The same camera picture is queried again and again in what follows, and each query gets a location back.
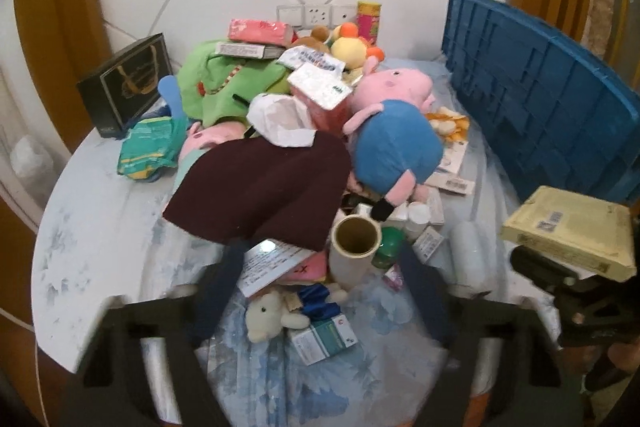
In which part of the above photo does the grey flat box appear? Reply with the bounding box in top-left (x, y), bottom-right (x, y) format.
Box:
top-left (216, 41), bottom-right (285, 60)

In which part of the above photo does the green bottle cap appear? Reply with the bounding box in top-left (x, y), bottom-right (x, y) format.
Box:
top-left (371, 227), bottom-right (405, 270)

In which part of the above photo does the small white bear plush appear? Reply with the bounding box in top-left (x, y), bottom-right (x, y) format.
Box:
top-left (245, 289), bottom-right (310, 343)

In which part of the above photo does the brown bear plush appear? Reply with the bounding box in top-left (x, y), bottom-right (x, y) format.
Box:
top-left (291, 25), bottom-right (331, 53)

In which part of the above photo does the white teal medicine bottle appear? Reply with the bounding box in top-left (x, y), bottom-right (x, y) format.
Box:
top-left (404, 202), bottom-right (431, 242)

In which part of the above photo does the white blue sachet pack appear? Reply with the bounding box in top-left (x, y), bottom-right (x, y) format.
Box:
top-left (277, 46), bottom-right (345, 77)

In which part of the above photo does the yellow padded envelope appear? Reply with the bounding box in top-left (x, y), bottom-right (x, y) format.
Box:
top-left (500, 185), bottom-right (637, 283)

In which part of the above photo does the pink yellow snack canister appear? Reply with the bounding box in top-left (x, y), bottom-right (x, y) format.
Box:
top-left (356, 1), bottom-right (382, 46)

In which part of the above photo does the green plush toy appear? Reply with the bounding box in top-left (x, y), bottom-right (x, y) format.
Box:
top-left (177, 40), bottom-right (291, 128)

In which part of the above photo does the black gift box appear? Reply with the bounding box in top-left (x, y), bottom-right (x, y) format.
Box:
top-left (76, 34), bottom-right (172, 139)

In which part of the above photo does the white wall socket panel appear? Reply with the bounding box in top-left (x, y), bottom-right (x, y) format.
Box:
top-left (276, 4), bottom-right (357, 29)

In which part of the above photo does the pink tissue pack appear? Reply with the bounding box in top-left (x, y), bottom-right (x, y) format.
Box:
top-left (228, 18), bottom-right (294, 48)

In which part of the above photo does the yellow orange duck plush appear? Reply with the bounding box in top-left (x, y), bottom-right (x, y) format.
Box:
top-left (330, 22), bottom-right (385, 70)

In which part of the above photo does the white plastic film roll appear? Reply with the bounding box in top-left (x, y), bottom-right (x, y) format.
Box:
top-left (449, 221), bottom-right (500, 297)

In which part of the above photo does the pink pig plush blue shirt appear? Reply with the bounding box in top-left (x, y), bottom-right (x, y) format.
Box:
top-left (343, 56), bottom-right (444, 222)

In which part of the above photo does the beige tape roll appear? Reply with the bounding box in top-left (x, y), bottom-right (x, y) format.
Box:
top-left (329, 215), bottom-right (382, 289)

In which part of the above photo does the teal wet wipes pack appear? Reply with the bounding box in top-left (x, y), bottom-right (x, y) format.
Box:
top-left (117, 116), bottom-right (189, 181)

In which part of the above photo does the dark maroon cloth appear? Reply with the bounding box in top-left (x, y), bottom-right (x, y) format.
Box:
top-left (163, 131), bottom-right (352, 251)

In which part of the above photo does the white pink carton box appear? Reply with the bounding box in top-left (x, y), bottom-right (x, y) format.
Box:
top-left (288, 64), bottom-right (352, 135)

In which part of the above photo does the orange white tiger plush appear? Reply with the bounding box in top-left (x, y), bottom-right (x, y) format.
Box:
top-left (425, 106), bottom-right (471, 142)

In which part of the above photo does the blue plastic storage crate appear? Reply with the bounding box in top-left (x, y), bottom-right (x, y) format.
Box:
top-left (442, 0), bottom-right (639, 206)

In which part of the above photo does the white printed leaflet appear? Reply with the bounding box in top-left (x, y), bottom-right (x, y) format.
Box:
top-left (238, 239), bottom-right (314, 298)

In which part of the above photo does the green white medicine box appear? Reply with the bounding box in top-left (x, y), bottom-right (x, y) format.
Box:
top-left (290, 314), bottom-right (358, 366)

